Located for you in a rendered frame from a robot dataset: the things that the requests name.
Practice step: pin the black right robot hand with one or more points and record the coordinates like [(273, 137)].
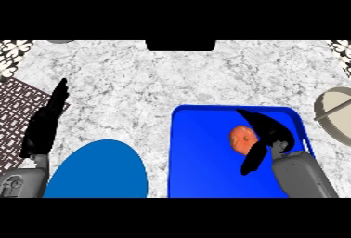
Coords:
[(269, 127)]

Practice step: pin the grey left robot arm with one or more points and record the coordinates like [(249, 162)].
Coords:
[(25, 181)]

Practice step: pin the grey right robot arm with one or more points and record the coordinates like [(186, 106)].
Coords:
[(301, 175)]

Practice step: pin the orange squash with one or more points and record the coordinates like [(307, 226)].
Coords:
[(241, 139)]

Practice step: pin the blue tray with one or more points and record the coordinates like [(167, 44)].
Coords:
[(205, 161)]

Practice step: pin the black appliance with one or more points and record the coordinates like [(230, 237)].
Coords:
[(180, 45)]

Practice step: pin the blue oval plate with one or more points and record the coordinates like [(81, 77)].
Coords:
[(98, 172)]

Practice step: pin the grey round object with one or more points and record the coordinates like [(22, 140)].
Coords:
[(61, 41)]

